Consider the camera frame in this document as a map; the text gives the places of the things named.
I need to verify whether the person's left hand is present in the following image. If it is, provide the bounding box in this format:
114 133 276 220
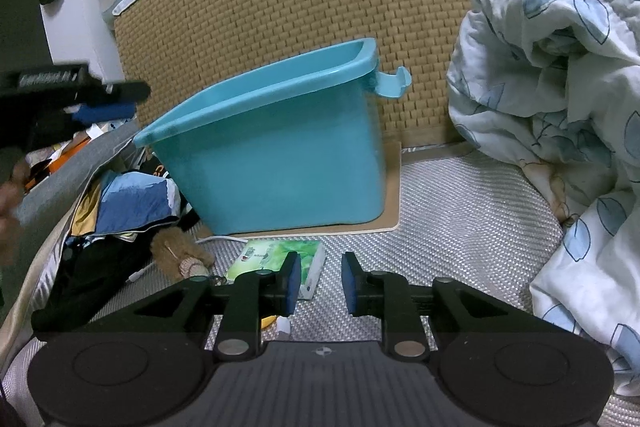
0 164 28 267

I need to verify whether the black clothing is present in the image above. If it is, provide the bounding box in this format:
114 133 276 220
32 207 201 338

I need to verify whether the blue cloth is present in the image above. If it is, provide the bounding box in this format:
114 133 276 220
95 172 181 235

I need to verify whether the green tissue pack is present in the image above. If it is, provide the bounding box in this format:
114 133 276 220
225 239 327 300

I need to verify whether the white leaf-print quilt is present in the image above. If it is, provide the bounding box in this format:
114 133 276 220
446 0 640 373

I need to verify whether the teal plastic bin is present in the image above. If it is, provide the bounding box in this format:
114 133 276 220
134 38 413 235

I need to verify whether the brown plush toy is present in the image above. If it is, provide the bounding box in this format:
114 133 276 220
150 227 217 280

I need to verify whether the white charging cable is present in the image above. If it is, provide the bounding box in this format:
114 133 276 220
129 234 246 283

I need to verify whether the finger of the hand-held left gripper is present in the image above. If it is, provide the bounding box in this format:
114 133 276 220
102 80 152 104
70 103 137 122

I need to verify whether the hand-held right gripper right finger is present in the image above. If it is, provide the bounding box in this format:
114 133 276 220
341 252 606 356

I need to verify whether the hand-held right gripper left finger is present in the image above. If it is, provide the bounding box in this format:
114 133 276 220
32 252 302 354

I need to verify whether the grey woven bed mat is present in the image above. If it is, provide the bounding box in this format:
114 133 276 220
0 142 640 427

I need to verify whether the yellow cloth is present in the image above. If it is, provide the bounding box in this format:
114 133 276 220
70 192 103 235

